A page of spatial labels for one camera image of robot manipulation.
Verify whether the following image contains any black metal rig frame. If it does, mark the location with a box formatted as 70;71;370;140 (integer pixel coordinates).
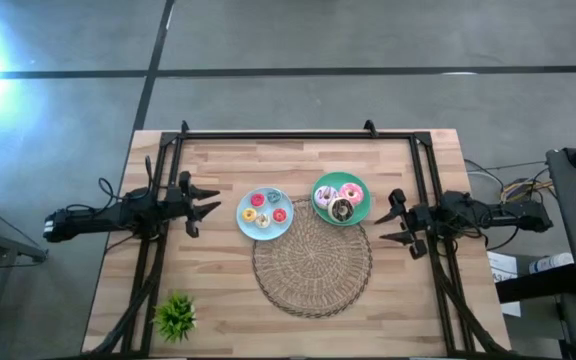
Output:
87;118;514;359

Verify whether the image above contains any large chocolate frosted donut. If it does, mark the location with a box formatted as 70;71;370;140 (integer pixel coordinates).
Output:
327;197;355;224

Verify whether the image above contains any light blue plate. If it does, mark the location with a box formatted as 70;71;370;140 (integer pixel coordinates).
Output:
236;186;295;242

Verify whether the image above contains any round woven straw placemat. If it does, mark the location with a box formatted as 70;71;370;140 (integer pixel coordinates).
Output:
251;198;373;320

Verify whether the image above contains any loose cable bundle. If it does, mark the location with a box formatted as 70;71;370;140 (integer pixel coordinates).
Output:
465;158;555;204

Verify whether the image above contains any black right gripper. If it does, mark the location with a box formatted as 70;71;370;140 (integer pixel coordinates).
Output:
373;188;437;261

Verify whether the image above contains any large purple striped donut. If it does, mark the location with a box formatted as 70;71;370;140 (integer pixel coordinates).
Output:
313;185;340;211

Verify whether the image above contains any white paper sheet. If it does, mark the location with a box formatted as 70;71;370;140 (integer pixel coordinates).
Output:
486;250;523;318

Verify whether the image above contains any white bottle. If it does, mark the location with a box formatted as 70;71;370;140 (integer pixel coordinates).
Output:
528;252;575;275

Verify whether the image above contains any small green artificial plant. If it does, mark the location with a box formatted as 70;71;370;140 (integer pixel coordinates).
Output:
151;293;199;345

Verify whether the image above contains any large pink frosted donut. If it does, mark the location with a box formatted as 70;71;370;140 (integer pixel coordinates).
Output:
338;182;365;206

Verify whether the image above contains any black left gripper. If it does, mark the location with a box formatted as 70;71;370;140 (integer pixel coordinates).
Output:
164;170;223;239

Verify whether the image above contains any black shelf board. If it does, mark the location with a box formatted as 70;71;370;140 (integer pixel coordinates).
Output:
495;263;576;304

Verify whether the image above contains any green plate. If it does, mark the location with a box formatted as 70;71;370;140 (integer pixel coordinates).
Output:
310;171;372;227

